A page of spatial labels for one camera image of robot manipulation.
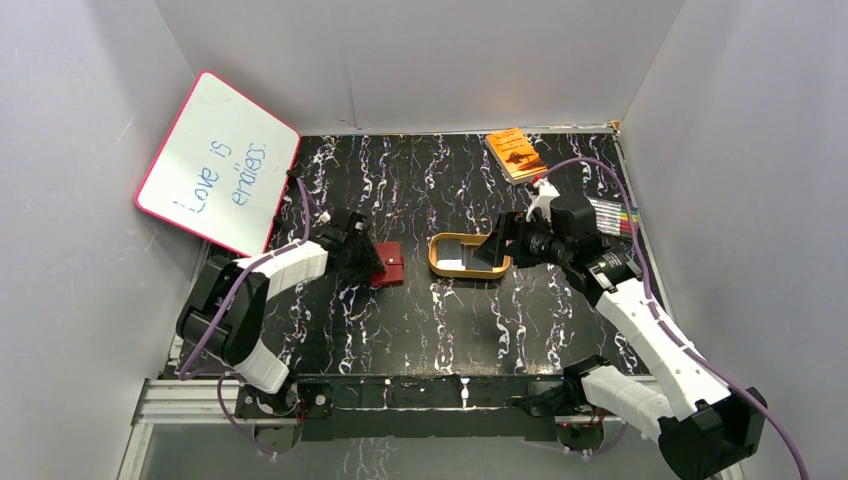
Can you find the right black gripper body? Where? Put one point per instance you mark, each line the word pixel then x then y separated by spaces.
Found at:
pixel 534 243

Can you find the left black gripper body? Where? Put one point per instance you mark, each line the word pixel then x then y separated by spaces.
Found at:
pixel 361 250

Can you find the red card holder wallet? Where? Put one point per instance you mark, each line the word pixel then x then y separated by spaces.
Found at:
pixel 390 254

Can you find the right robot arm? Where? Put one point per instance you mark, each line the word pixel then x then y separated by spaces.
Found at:
pixel 701 424

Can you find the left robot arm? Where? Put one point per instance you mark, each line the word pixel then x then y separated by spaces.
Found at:
pixel 225 310

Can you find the dark cards in tray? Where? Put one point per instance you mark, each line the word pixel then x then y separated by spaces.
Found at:
pixel 453 254

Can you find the pack of coloured markers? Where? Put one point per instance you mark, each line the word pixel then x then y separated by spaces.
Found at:
pixel 612 218

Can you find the orange book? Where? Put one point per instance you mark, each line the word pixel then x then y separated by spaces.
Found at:
pixel 516 155

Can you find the gold oval tray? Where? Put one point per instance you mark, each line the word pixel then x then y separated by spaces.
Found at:
pixel 472 239

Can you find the pink framed whiteboard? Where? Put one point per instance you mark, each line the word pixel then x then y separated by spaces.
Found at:
pixel 221 170

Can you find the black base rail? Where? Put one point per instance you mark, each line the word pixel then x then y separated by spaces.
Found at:
pixel 538 408

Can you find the aluminium frame rail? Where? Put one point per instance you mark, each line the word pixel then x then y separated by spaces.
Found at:
pixel 179 402

